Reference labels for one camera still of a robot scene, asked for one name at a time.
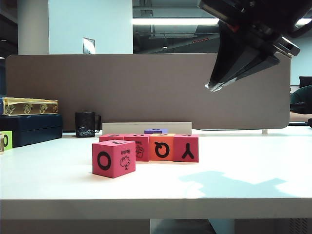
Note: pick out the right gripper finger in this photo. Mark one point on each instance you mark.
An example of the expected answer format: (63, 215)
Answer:
(226, 53)
(248, 63)

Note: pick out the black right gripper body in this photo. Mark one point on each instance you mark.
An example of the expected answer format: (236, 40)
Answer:
(258, 24)

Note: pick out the red foam block printed Y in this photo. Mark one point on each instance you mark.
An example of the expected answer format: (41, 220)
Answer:
(186, 152)

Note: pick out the orange foam block printed Q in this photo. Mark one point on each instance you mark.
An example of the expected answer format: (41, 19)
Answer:
(161, 151)

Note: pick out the red foam block printed turtle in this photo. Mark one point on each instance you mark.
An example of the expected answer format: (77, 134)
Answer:
(141, 151)

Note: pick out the red foam block printed 5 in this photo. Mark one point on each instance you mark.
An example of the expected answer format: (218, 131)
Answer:
(109, 137)

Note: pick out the red LED sign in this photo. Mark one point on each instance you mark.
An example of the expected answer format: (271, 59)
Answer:
(200, 41)

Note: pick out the dark green office chair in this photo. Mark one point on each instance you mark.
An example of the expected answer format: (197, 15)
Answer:
(302, 97)

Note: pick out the white divider foot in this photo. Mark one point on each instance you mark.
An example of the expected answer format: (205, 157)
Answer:
(264, 131)

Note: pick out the small black object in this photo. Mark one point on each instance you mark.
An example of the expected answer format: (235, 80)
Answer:
(310, 123)

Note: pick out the purple foam block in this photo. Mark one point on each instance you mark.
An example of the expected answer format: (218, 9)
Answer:
(156, 131)

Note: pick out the brown desk divider panel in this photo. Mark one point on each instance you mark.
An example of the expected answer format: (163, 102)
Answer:
(122, 92)

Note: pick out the red foam block printed O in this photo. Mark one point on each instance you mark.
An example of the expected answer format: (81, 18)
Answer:
(109, 161)

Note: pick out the black mug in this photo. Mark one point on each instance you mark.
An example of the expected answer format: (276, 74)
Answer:
(84, 124)

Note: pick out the dark blue box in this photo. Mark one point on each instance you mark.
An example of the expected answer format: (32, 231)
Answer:
(36, 129)

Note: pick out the yellow printed box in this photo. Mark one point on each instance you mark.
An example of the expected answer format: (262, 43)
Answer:
(29, 108)

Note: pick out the green foam block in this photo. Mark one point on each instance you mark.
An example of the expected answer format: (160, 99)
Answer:
(8, 141)

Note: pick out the small beige container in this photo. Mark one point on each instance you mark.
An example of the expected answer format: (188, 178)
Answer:
(1, 146)

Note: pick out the silver wall plate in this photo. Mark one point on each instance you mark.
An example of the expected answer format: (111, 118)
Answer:
(88, 45)

